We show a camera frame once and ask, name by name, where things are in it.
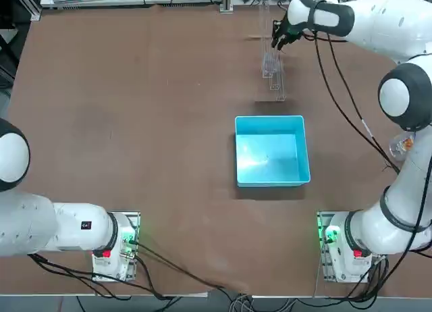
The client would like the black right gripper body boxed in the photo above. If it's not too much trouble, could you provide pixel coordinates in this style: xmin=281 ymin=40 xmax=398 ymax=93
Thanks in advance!
xmin=271 ymin=16 xmax=303 ymax=40

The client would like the clear acrylic rack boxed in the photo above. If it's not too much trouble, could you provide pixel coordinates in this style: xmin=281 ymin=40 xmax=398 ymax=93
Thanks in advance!
xmin=245 ymin=0 xmax=290 ymax=103

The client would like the blue plastic bin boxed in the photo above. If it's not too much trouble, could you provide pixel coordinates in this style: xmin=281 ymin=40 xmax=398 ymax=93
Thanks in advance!
xmin=234 ymin=115 xmax=311 ymax=188

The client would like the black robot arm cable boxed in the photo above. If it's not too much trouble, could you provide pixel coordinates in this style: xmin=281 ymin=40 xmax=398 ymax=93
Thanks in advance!
xmin=302 ymin=26 xmax=404 ymax=174

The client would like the black base cable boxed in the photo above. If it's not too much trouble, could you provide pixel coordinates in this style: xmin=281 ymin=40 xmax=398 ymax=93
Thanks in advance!
xmin=133 ymin=240 xmax=252 ymax=294

